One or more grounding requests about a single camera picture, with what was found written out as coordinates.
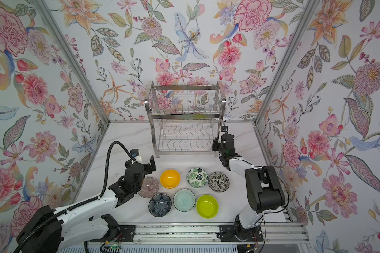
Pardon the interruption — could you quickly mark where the yellow bowl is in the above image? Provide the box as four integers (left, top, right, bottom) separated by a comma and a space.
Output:
160, 169, 181, 189

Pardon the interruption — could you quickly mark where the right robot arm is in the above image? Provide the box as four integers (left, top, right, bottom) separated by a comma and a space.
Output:
212, 123, 286, 239

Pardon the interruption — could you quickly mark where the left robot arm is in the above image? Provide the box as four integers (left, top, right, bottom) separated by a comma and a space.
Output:
15, 157, 156, 253

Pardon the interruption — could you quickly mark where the steel two-tier dish rack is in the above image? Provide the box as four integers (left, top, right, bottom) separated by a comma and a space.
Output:
144, 82, 227, 157

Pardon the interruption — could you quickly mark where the dark blue flower bowl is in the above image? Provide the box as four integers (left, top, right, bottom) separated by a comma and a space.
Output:
148, 194, 172, 218

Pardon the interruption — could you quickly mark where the green leaf pattern bowl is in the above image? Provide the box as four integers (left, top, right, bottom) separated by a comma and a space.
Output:
186, 167, 208, 189

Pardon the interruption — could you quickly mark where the pale celadon bowl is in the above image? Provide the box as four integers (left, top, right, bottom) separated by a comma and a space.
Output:
173, 189, 196, 213

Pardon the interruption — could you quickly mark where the lime green bowl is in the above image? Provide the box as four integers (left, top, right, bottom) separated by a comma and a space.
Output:
196, 195, 219, 219

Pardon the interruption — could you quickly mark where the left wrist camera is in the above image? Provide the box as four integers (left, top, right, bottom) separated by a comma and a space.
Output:
131, 153, 143, 163

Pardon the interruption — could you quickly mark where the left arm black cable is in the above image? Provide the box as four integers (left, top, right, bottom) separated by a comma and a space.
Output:
12, 140, 137, 253

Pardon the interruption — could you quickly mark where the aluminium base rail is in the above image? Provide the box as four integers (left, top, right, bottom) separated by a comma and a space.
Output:
60, 222, 309, 246

